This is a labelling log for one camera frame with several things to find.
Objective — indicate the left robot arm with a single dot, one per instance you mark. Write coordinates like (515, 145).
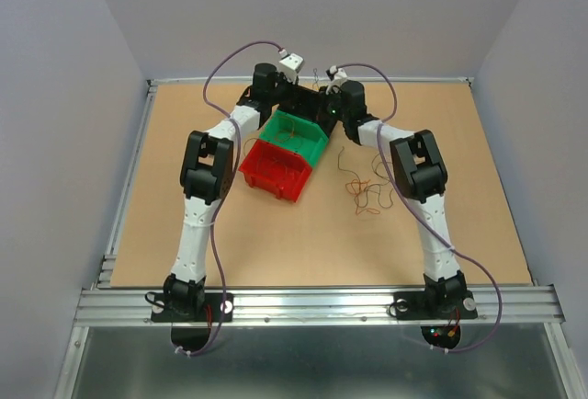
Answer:
(206, 176)

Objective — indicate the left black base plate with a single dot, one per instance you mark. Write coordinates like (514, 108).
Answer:
(211, 310)

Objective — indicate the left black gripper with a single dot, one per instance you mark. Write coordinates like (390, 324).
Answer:
(293, 94)

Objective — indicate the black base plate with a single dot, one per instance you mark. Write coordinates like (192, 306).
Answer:
(417, 306)
(211, 310)

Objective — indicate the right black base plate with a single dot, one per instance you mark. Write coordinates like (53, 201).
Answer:
(417, 306)

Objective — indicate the black plastic bin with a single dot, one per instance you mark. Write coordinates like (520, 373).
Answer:
(327, 126)

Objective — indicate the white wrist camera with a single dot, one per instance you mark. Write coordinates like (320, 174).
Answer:
(337, 77)
(290, 65)

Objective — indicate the green plastic bin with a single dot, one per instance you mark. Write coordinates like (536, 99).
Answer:
(297, 135)

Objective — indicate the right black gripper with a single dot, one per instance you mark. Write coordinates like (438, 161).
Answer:
(321, 100)

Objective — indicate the aluminium rail frame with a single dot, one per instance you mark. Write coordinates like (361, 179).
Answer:
(309, 341)

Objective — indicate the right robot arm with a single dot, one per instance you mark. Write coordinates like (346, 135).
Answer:
(419, 176)

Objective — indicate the red plastic bin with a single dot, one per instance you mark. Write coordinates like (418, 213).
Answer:
(275, 170)

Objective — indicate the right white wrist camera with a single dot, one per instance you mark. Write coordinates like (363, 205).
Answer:
(337, 77)

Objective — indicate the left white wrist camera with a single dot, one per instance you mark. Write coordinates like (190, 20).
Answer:
(290, 65)

